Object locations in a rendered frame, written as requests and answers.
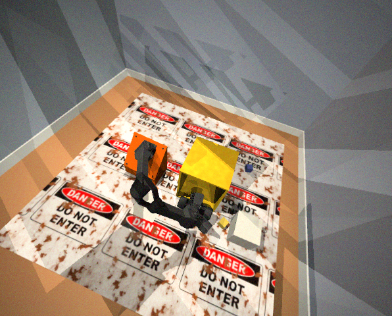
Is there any cream flat square mat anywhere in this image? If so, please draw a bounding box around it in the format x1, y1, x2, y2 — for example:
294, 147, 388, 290
130, 193, 157, 222

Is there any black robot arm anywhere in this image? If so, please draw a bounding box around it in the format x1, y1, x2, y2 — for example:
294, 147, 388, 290
130, 140, 212, 234

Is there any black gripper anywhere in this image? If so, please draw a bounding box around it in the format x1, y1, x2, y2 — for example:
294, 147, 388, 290
177, 196, 213, 220

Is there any small yellow block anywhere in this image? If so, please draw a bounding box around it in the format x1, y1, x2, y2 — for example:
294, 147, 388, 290
217, 217, 229, 229

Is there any small blue block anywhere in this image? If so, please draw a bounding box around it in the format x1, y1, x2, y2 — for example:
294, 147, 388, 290
245, 164, 253, 172

